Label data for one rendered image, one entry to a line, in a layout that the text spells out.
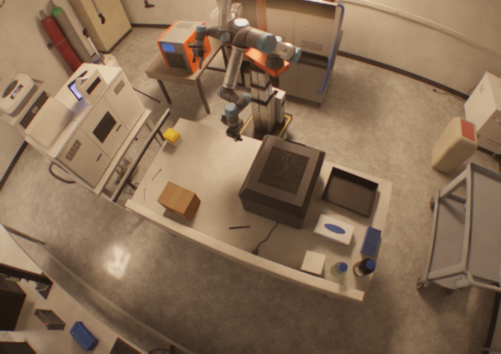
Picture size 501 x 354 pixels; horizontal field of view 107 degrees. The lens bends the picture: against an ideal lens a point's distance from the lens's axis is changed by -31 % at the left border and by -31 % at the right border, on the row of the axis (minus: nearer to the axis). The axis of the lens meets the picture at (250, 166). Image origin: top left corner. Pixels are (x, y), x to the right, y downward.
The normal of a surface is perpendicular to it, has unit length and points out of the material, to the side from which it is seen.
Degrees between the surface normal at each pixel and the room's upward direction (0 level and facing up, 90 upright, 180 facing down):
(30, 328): 0
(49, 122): 40
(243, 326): 0
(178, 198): 0
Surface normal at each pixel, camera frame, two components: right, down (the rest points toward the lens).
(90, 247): -0.09, -0.47
